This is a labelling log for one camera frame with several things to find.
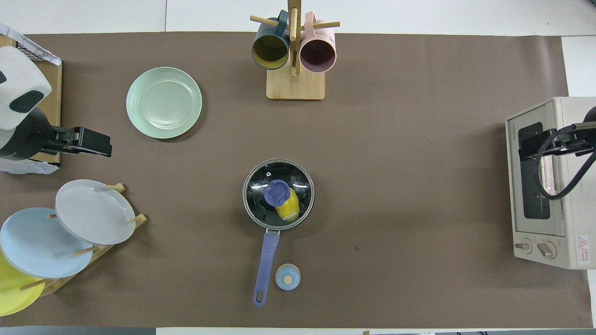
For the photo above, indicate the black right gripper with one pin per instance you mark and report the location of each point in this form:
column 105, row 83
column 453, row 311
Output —
column 565, row 142

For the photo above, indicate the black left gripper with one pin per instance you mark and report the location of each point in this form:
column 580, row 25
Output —
column 88, row 142

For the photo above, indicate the glass lid purple knob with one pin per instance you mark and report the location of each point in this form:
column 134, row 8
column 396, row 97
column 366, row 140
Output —
column 260, row 186

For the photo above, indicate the yellow potato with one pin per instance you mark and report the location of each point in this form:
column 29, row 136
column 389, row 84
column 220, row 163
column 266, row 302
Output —
column 291, row 207

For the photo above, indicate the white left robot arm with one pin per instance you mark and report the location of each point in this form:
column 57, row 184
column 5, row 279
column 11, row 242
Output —
column 18, row 88

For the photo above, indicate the grey plate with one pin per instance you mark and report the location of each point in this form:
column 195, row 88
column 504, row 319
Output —
column 93, row 211

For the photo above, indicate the pale green plate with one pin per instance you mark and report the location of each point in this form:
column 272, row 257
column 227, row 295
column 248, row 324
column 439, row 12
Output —
column 163, row 102

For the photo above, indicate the wooden plate rack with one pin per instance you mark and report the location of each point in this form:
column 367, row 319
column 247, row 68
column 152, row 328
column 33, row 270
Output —
column 95, row 256

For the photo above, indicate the light blue plate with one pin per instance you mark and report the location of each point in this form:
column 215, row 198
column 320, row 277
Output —
column 32, row 242

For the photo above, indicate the yellow plate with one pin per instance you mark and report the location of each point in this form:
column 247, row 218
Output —
column 11, row 293

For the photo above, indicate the brown wooden board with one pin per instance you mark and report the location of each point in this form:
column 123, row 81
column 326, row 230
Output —
column 55, row 93

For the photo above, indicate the beige toaster oven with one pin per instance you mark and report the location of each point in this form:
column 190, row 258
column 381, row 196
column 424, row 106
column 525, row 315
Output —
column 531, row 223

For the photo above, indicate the light wooden board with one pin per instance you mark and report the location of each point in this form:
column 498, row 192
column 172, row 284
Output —
column 4, row 41

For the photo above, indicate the dark blue mug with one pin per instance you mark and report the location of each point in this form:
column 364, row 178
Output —
column 270, row 51

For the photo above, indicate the brown table mat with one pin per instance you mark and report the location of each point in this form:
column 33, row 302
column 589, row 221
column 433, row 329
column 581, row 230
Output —
column 372, row 209

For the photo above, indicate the wooden mug tree stand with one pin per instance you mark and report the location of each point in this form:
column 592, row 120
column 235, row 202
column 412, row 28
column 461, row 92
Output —
column 295, row 86

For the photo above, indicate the pink mug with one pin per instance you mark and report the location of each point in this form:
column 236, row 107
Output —
column 318, row 53

